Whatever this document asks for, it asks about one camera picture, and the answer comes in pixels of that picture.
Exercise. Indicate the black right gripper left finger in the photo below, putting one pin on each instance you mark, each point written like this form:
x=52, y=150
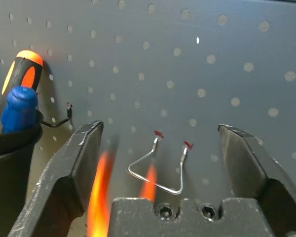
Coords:
x=59, y=197

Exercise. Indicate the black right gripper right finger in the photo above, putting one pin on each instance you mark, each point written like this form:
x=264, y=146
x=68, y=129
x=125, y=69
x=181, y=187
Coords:
x=256, y=177

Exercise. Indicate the orange black long-nose pliers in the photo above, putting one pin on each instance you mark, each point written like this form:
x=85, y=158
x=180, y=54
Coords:
x=101, y=185

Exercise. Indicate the dark grey pegboard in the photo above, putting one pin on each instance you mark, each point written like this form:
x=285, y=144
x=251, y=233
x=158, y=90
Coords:
x=187, y=74

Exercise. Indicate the black plastic cup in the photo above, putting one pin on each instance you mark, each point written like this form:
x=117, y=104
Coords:
x=10, y=172

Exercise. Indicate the black cup hook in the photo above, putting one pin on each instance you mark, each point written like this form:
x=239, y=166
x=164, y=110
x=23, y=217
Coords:
x=69, y=113

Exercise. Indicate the orange black screwdriver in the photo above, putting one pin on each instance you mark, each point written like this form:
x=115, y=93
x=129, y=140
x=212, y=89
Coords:
x=27, y=66

